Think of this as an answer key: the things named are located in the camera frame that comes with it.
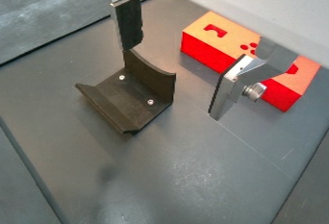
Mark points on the black curved holder stand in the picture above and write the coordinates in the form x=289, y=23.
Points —
x=134, y=95

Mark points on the red shape sorter board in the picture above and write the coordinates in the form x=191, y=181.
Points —
x=214, y=41

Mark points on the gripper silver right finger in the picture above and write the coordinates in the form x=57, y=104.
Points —
x=242, y=79

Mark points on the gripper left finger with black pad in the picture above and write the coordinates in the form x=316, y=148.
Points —
x=127, y=17

